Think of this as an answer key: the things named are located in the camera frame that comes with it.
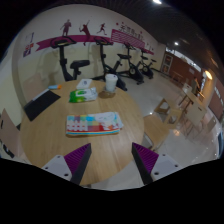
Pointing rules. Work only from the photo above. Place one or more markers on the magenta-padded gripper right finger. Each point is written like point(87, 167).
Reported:
point(165, 166)

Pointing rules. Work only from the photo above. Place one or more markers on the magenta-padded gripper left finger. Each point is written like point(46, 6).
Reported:
point(56, 166)

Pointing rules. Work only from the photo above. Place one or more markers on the colourful patchwork print towel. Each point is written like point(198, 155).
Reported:
point(93, 123)

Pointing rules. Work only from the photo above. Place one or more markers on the group of wooden tables and chairs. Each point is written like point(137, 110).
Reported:
point(193, 113)

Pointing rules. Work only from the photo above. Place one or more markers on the green wet wipes pack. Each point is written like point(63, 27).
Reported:
point(83, 95)

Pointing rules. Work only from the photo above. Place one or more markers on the blue pen with orange cap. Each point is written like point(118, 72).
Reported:
point(55, 87)

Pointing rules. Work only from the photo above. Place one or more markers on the beige chair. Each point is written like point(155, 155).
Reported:
point(33, 86)

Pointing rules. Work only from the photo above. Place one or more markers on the brown round coaster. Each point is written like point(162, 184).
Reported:
point(104, 95)

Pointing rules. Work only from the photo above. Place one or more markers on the person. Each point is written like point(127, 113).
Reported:
point(196, 85)

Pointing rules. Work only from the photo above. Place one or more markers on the small white tissue pack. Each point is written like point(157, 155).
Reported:
point(84, 83)

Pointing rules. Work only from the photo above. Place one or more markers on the white plastic cup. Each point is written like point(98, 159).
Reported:
point(111, 82)

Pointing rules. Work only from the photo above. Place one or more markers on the black exercise bike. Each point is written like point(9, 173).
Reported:
point(146, 68)
point(133, 70)
point(107, 68)
point(63, 63)

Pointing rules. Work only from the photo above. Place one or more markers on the wooden chair with black frame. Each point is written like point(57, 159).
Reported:
point(10, 133)

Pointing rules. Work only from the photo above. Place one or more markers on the small wall poster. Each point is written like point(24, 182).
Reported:
point(28, 50)

